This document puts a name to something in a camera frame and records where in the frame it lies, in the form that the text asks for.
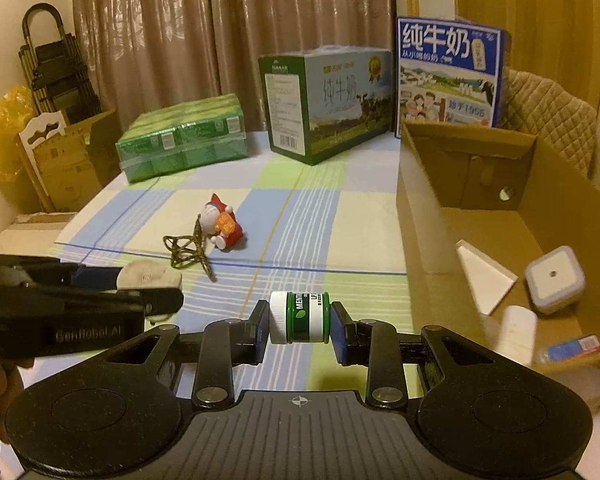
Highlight green white pill bottle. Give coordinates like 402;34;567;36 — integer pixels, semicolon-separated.
268;292;330;344

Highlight red Doraemon figurine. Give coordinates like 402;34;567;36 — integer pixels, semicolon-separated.
199;193;244;252

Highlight white rounded case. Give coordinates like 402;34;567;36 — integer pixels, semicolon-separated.
495;306;538;366

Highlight flattened cardboard boxes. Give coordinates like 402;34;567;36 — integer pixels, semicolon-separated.
15;110;122;212

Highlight yellow plastic bag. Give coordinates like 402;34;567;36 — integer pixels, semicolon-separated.
0;84;38;183

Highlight open cardboard box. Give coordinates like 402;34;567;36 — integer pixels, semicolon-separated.
395;118;600;413

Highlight green shrink-wrapped carton pack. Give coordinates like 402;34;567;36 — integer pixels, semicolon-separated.
116;93;248;183

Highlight blue playing card pack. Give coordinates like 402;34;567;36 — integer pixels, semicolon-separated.
536;335;600;364

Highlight black folding hand cart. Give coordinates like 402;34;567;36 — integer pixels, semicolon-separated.
18;2;102;124

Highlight white square night light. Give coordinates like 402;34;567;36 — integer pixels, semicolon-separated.
524;245;585;315

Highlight green white milk box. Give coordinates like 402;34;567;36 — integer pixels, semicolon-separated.
259;46;394;166

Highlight brown curtain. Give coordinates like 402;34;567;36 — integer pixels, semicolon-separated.
72;0;396;130

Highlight blue milk carton box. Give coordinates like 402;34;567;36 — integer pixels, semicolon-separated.
396;16;510;136

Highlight beige quilted cushion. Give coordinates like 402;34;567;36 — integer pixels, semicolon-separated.
498;70;597;177

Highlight wooden door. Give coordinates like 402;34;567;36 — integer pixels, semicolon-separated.
455;0;600;108

